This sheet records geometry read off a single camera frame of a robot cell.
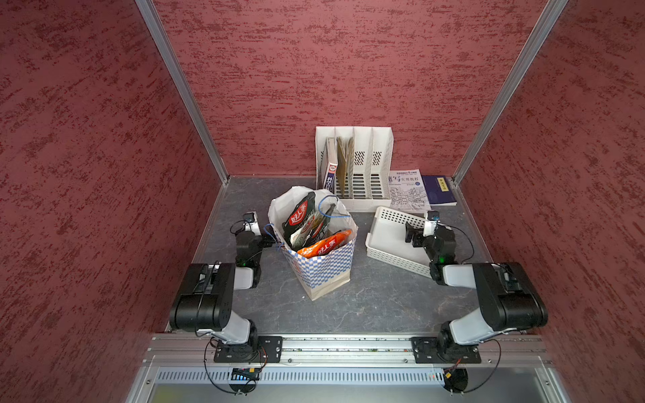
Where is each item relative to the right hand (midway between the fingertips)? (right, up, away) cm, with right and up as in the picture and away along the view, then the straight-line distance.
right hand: (418, 225), depth 94 cm
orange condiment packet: (-35, -3, -23) cm, 42 cm away
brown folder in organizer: (-28, +28, +4) cm, 40 cm away
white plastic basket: (-11, -7, +5) cm, 14 cm away
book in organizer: (-34, +20, 0) cm, 40 cm away
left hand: (-61, -1, -1) cm, 61 cm away
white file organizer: (-15, +18, +15) cm, 28 cm away
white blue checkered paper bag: (-37, -13, -21) cm, 45 cm away
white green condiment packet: (-43, 0, -20) cm, 48 cm away
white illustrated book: (+2, +14, +20) cm, 25 cm away
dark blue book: (+17, +14, +21) cm, 31 cm away
